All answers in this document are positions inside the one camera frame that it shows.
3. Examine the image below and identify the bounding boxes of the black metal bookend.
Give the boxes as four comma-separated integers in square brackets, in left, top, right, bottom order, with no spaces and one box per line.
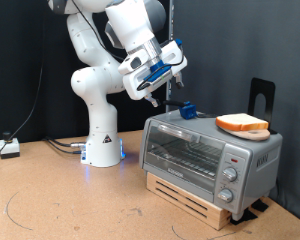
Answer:
[247,77,278,135]

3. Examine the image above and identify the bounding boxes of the round wooden cutting board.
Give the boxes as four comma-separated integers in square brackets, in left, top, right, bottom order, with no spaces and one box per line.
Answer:
[219,125,271,142]

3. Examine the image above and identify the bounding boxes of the black spatula with blue grip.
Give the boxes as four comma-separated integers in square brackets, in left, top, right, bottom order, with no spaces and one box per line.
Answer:
[162,99,218,120]

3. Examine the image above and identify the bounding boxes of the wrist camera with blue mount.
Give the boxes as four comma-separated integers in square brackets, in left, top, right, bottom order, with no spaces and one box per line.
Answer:
[136,59,174,93]

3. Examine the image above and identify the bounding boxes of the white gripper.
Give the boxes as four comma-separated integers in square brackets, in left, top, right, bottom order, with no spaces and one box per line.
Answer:
[118,40,188,108]

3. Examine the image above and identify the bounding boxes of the black cable with silver connector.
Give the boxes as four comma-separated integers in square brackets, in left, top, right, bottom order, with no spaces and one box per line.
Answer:
[43,135,88,148]

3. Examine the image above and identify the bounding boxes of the silver toaster oven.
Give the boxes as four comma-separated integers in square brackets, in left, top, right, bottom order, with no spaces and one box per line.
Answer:
[138,108,284,222]

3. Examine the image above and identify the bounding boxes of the glass oven door with handle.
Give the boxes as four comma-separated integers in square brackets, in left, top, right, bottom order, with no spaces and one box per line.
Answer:
[141,118,226,195]

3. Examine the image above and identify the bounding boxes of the black backdrop curtain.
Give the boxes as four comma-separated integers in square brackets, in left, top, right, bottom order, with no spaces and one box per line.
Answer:
[0,0,171,145]

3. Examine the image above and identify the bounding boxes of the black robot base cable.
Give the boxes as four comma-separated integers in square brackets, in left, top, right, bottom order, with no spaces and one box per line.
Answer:
[47,139,84,155]

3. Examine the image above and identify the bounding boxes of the vertical aluminium pole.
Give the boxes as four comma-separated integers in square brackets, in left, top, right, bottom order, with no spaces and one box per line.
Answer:
[165,0,175,113]

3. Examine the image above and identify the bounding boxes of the grey backdrop curtain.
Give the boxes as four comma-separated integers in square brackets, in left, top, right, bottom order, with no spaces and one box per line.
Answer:
[169,0,300,228]

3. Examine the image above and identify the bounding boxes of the slotted wooden block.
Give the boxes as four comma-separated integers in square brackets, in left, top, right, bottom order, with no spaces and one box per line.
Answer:
[146,171,233,231]

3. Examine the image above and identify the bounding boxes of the white bread slice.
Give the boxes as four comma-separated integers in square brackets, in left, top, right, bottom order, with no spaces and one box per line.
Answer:
[215,113,270,132]

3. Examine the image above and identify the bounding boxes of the silver oven temperature knob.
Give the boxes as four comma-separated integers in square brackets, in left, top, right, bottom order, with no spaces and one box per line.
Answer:
[222,166,238,183]

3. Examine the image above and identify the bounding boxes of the emergency stop button box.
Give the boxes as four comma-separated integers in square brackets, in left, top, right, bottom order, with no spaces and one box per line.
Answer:
[0,131,21,159]

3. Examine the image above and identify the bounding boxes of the wire oven rack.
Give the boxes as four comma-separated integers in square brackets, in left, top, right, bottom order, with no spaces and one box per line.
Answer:
[148,139,223,178]

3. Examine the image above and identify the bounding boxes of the silver oven timer knob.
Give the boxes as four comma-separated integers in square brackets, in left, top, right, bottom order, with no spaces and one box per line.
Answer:
[217,188,234,204]

